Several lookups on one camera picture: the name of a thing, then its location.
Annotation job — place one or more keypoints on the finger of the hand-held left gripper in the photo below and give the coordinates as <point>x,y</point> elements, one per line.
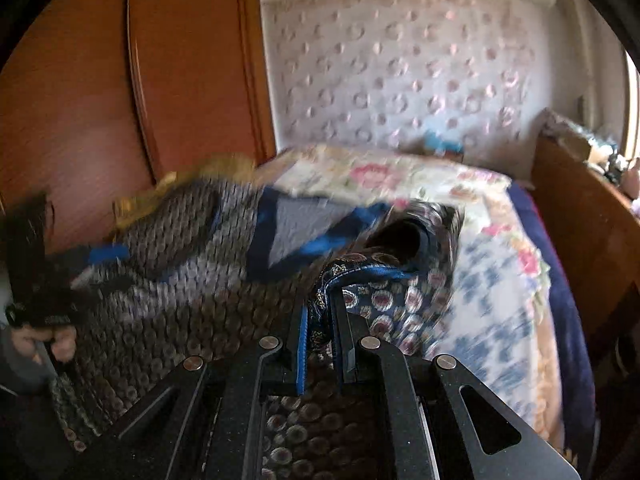
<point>107,255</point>

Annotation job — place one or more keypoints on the person's left forearm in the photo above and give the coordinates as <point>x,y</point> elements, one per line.
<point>20,377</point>

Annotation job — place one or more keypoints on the floral bedsheet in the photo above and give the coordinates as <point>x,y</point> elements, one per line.
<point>500,280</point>

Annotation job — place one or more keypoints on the navy blue blanket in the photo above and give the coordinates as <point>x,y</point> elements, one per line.
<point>565,310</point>

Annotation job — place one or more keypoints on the person's left hand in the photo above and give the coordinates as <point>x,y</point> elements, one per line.
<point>27,345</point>

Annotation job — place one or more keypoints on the wooden wardrobe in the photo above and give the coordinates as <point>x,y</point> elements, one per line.
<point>100,85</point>

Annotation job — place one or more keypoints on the olive gold patterned cushion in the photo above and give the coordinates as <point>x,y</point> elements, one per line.
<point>225,166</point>

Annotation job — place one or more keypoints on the grey scale-patterned blanket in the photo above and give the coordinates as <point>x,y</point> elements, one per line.
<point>170,240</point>

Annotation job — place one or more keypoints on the long wooden cabinet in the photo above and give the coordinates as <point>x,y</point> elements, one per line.
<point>585,230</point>

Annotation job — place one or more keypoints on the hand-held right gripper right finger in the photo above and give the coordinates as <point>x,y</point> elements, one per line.
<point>345,345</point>

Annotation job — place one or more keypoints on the wooden framed window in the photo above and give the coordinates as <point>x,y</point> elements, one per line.
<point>633,105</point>

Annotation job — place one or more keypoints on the heap of assorted knick-knacks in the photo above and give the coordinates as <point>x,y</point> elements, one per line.
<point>590,145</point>

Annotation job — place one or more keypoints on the dark paisley blue-trimmed garment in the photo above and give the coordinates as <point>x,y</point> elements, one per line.
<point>395,285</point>

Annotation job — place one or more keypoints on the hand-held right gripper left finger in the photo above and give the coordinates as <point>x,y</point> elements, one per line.
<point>302,355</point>

